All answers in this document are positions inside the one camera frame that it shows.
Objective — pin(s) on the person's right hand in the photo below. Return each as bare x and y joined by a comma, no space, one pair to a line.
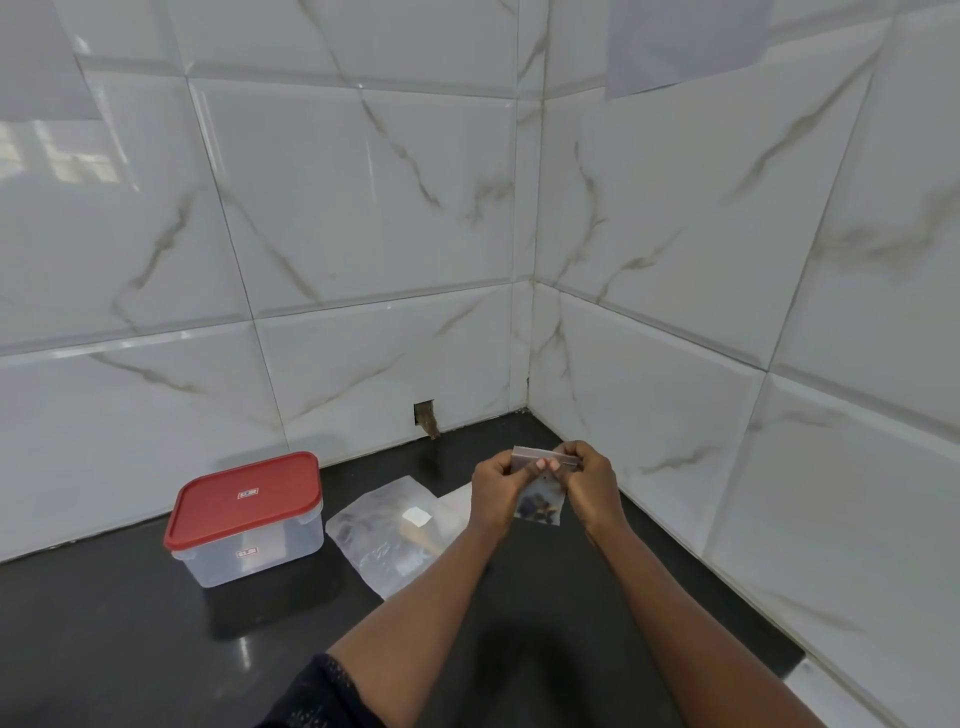
592,487

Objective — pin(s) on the person's left hand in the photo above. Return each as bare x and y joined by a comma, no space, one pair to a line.
496,495

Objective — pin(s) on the person's left thumb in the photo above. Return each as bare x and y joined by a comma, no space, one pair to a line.
534,469

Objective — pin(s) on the person's right thumb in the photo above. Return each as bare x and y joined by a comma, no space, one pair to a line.
556,466

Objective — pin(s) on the small clear zip bag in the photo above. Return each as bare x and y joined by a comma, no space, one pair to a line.
541,487

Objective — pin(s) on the person's left forearm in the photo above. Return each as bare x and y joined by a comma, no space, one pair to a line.
420,600

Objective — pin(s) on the person's right forearm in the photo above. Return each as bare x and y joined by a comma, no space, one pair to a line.
675,622

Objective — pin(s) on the dark spices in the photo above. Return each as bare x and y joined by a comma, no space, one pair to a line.
538,508

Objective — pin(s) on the white paper sheet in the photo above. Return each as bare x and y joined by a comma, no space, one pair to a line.
456,504

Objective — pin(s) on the large clear plastic bag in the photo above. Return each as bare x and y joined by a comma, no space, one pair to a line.
390,536

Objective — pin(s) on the clear container with red lid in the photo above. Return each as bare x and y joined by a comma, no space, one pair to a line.
244,520

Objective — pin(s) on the black sleeve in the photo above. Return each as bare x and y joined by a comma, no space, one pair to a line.
319,697

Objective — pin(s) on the white paper on wall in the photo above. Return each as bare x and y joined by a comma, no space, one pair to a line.
679,41

